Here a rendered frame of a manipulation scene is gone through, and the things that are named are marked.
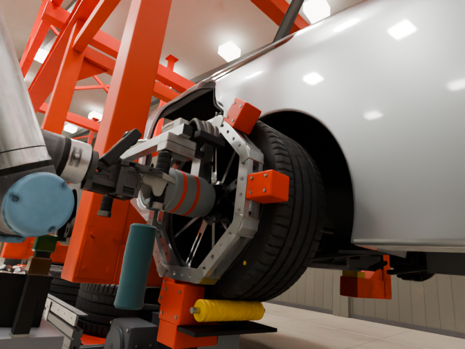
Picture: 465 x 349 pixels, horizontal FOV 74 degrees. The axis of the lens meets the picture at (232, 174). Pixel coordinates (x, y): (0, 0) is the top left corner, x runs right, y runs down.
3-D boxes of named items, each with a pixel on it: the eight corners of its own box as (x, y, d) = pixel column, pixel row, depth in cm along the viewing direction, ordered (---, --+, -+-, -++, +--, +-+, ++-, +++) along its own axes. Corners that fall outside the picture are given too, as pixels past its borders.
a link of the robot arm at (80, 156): (62, 143, 68) (76, 132, 61) (85, 150, 71) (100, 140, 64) (51, 182, 66) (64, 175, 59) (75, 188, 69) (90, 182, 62)
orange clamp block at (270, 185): (263, 204, 88) (288, 201, 82) (243, 198, 83) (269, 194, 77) (265, 181, 90) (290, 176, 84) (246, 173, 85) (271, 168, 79)
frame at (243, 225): (254, 292, 80) (268, 106, 96) (235, 291, 76) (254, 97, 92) (152, 274, 120) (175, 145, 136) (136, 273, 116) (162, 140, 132)
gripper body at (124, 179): (126, 201, 76) (75, 190, 68) (133, 168, 78) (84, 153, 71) (140, 199, 70) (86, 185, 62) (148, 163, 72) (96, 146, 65)
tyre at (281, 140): (370, 201, 91) (261, 111, 138) (326, 181, 76) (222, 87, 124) (245, 343, 110) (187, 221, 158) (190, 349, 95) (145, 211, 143)
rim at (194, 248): (335, 205, 98) (259, 133, 135) (290, 187, 84) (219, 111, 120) (247, 310, 113) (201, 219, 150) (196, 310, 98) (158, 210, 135)
